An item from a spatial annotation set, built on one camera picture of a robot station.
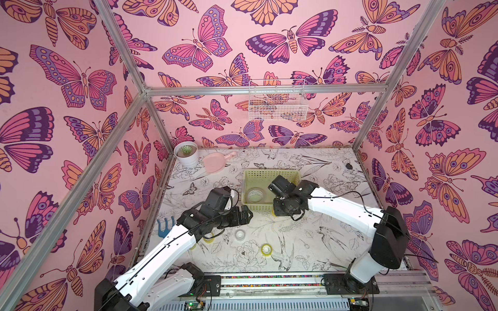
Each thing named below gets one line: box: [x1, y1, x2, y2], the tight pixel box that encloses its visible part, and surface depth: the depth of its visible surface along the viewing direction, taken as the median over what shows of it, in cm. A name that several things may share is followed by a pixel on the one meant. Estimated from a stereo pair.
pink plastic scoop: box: [202, 150, 237, 174], surface depth 118 cm
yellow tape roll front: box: [260, 243, 273, 257], surface depth 83 cm
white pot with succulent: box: [173, 141, 199, 169], surface depth 109 cm
